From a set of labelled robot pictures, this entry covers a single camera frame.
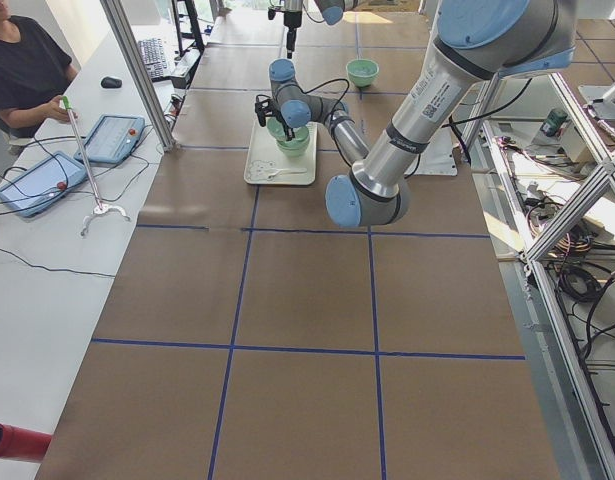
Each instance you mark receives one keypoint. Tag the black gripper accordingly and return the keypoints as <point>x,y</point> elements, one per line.
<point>290,19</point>
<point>286,123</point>

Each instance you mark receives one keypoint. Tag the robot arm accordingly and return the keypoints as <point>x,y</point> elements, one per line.
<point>474,41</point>
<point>331,11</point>

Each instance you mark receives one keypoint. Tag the green bowl on tray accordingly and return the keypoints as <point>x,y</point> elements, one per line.
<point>291,150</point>

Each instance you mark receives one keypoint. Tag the white plastic spoon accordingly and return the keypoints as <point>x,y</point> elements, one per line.
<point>273,173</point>

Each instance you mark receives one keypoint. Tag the pale green bear tray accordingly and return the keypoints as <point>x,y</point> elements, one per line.
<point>272,159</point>

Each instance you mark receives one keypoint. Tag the green bowl with ice cubes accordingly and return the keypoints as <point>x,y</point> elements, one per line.
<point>362,72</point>

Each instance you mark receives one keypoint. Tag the black keyboard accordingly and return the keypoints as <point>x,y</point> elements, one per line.
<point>154,58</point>

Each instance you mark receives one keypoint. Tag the blue teach pendant far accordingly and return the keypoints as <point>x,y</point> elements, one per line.
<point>113,137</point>

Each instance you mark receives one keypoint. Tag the blue teach pendant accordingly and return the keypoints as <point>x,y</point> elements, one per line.
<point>42,185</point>
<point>113,137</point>

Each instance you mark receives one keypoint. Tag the black computer mouse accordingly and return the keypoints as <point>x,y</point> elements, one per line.
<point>110,82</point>

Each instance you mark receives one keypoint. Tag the metal rod with claw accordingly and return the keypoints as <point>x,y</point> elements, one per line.
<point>100,208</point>

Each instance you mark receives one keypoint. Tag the blue teach pendant near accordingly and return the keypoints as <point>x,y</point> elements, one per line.
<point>42,185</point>

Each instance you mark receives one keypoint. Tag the seated person black shirt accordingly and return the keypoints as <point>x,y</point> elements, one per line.
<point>35,72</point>

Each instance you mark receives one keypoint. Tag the red cylinder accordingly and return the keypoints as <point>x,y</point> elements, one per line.
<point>21,444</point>

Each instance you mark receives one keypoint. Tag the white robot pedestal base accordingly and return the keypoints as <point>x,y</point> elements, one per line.
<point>437,159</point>

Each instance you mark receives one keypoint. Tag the aluminium frame post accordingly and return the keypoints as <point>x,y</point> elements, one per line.
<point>121,28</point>

